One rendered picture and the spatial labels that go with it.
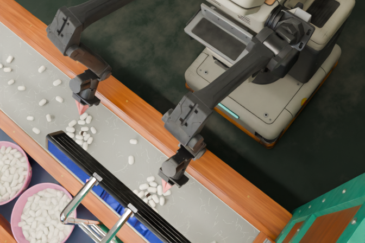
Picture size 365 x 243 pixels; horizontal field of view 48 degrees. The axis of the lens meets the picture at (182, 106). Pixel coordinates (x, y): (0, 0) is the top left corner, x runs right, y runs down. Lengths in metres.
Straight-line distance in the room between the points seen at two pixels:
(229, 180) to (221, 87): 0.64
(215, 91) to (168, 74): 1.58
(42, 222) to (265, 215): 0.88
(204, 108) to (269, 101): 1.24
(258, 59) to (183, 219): 0.74
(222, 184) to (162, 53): 1.27
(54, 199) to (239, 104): 1.04
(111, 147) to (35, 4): 1.65
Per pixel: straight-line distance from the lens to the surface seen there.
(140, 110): 1.69
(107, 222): 1.65
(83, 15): 1.18
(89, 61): 1.42
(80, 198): 1.31
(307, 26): 1.30
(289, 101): 2.19
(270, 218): 1.58
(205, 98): 0.97
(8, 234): 1.81
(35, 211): 1.81
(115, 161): 1.69
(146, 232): 1.28
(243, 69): 1.08
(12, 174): 1.87
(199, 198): 1.61
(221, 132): 2.41
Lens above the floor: 2.34
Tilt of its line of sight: 70 degrees down
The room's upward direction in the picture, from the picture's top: 23 degrees counter-clockwise
